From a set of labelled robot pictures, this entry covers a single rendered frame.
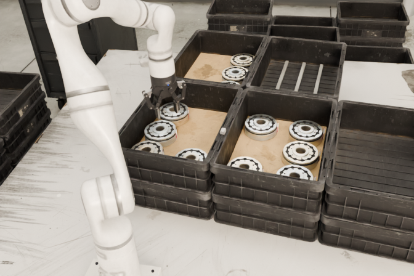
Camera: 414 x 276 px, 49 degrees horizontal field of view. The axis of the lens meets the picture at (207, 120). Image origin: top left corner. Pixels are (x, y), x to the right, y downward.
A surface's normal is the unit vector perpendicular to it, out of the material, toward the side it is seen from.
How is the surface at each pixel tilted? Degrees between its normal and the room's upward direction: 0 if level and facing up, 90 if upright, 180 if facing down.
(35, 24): 92
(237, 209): 90
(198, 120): 0
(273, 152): 0
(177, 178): 90
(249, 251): 0
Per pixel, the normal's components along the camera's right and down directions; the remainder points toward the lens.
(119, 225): 0.29, -0.82
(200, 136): -0.05, -0.81
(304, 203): -0.30, 0.57
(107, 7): 0.94, 0.02
